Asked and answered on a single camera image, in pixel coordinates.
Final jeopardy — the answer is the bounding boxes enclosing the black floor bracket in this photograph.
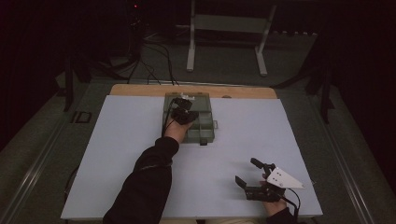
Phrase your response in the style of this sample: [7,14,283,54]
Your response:
[70,110,93,124]

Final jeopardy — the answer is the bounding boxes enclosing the white table board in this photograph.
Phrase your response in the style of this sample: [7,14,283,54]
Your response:
[60,94,324,220]

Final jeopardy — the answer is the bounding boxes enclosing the clear plastic compartment box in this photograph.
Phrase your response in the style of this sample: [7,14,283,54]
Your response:
[161,91,219,147]

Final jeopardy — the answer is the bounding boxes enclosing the white metal stand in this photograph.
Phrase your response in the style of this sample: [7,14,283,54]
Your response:
[186,0,277,77]

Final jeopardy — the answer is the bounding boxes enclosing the hand-held gripper cable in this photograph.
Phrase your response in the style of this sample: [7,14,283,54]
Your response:
[281,187,303,220]
[161,100,176,138]

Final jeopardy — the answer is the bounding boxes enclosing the person's left hand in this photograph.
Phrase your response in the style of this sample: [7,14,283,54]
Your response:
[163,119,193,145]

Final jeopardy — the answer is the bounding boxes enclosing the metal floor rail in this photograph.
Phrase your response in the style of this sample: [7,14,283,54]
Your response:
[0,119,70,224]
[314,102,376,224]

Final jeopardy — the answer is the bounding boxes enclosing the person's right hand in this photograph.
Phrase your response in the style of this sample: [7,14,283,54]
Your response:
[261,181,288,217]

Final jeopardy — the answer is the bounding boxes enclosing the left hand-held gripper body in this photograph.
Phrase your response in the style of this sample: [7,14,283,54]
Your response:
[169,92,200,126]

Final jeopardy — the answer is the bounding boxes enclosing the left hand-held gripper cable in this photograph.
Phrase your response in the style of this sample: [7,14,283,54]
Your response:
[161,100,176,138]

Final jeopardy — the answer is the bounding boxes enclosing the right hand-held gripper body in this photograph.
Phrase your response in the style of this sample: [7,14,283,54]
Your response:
[244,161,305,203]

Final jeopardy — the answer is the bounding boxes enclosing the black floor cables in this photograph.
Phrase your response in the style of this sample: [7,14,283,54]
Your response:
[125,36,181,86]

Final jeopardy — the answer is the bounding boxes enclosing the black stand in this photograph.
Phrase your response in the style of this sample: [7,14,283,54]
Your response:
[54,52,94,113]
[270,62,336,125]

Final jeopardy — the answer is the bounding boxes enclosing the right hand-held gripper cable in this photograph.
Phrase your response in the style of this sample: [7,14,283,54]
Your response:
[281,187,303,220]

